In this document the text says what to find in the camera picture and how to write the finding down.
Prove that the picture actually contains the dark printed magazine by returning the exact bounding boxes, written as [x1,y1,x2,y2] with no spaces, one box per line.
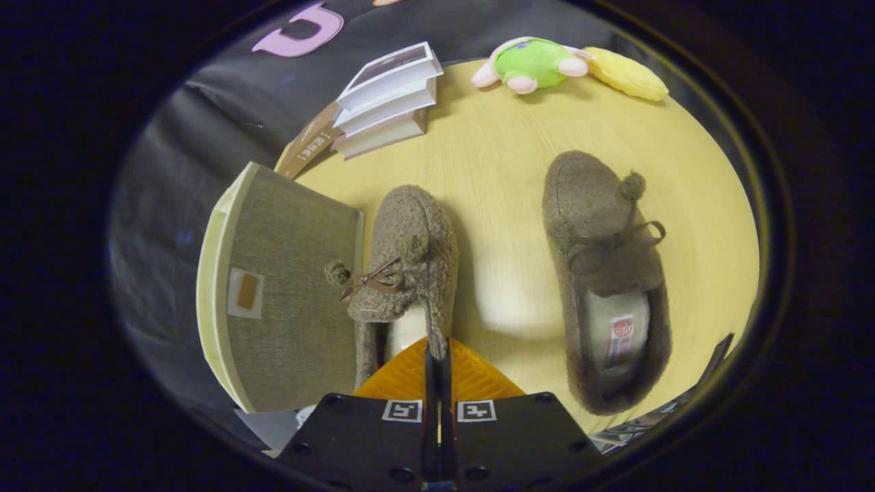
[588,333,736,456]

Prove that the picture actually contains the yellow plush toy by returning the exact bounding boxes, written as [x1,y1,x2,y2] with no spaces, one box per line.
[583,46,670,103]

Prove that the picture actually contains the brown cardboard booklet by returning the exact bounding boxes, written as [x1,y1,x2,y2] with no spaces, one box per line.
[274,100,344,181]

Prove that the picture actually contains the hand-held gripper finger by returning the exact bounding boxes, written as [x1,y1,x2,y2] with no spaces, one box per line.
[277,338,439,490]
[438,338,606,490]

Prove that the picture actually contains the white book with photo cover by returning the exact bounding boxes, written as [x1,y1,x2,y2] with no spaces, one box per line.
[336,41,444,114]

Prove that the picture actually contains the green and pink plush toy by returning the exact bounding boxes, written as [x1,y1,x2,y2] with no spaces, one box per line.
[471,36,594,96]

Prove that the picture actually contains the beige fabric storage box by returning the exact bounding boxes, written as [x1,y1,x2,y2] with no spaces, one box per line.
[196,161,366,415]

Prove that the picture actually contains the white paper sheet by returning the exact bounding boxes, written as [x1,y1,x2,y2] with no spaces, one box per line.
[234,404,319,459]

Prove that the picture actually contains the white paperback book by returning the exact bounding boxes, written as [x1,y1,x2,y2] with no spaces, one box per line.
[333,79,438,137]

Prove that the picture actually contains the brown fuzzy shoe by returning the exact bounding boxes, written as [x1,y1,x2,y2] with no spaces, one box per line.
[541,150,673,417]
[324,184,461,392]

